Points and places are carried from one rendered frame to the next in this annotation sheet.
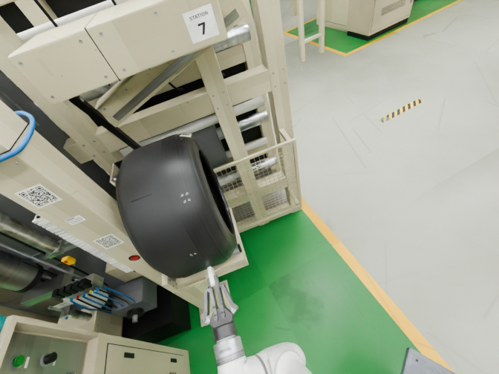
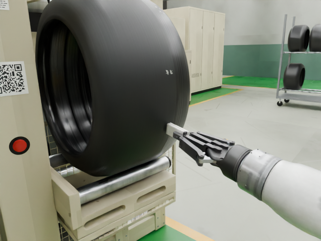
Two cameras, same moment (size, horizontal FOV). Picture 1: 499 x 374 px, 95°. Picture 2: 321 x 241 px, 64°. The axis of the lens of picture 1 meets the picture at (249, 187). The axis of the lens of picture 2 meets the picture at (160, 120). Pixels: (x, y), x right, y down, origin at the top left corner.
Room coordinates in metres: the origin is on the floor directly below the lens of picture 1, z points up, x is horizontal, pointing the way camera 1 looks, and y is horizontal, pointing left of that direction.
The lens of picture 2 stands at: (-0.10, 0.68, 1.28)
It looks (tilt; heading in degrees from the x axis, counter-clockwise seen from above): 16 degrees down; 321
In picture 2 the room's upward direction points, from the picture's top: 1 degrees counter-clockwise
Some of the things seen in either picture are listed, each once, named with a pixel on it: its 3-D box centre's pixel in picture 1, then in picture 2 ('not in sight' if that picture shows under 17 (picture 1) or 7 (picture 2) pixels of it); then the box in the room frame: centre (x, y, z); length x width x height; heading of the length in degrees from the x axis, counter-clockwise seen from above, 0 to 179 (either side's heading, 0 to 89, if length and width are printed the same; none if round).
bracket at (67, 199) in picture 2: (168, 249); (48, 181); (0.66, 0.50, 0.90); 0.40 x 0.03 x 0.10; 2
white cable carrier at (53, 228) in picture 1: (95, 245); not in sight; (0.60, 0.66, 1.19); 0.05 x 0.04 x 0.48; 2
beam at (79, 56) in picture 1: (129, 37); not in sight; (0.96, 0.21, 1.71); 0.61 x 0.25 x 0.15; 92
